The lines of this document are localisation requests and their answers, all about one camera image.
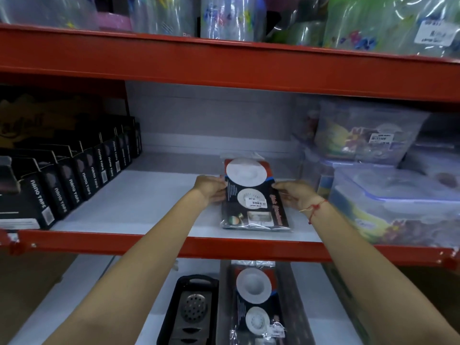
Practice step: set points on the clear plastic storage container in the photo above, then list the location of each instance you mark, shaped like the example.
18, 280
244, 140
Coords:
436, 165

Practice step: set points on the green plastic container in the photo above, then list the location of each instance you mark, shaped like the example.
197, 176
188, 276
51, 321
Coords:
296, 23

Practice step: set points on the large clear container blue clips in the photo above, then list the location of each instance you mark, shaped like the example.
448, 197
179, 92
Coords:
395, 208

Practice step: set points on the person's right hand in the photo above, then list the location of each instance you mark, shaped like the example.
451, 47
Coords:
300, 195

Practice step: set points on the clear jar with green lid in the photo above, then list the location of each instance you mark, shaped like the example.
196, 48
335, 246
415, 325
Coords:
391, 23

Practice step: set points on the clear printed plastic tumbler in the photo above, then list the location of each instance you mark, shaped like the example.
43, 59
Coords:
231, 17
163, 14

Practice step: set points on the brown cardboard box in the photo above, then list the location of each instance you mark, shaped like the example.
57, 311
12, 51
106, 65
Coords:
25, 294

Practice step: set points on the black grater tray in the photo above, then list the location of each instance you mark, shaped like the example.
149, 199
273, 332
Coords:
192, 312

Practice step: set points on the person's right forearm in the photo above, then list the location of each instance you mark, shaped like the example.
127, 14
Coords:
373, 276

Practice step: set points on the person's left thumb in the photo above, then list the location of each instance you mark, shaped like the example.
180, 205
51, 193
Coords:
219, 181

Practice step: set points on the row of black tape boxes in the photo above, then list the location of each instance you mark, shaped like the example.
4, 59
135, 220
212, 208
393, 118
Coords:
64, 183

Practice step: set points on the pink plastic item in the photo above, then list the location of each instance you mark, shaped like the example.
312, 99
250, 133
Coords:
114, 22

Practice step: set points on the red metal shelf rack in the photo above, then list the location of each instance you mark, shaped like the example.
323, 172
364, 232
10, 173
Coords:
230, 70

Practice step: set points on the person's left forearm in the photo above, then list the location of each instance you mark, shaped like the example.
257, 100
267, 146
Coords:
140, 269

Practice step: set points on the person's right thumb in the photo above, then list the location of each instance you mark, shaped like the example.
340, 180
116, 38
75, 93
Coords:
281, 186

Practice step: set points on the clear container with colourful print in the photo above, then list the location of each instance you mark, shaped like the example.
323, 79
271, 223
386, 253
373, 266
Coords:
363, 132

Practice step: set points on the clear wrapped plastic ware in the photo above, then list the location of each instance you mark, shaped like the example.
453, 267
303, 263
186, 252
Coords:
46, 10

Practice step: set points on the small clear plastic container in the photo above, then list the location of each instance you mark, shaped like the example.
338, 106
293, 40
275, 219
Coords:
316, 174

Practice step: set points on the sink strainer packet with price sticker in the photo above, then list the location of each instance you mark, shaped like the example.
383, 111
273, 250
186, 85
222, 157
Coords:
251, 208

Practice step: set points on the person's left hand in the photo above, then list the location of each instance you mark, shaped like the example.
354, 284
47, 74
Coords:
208, 192

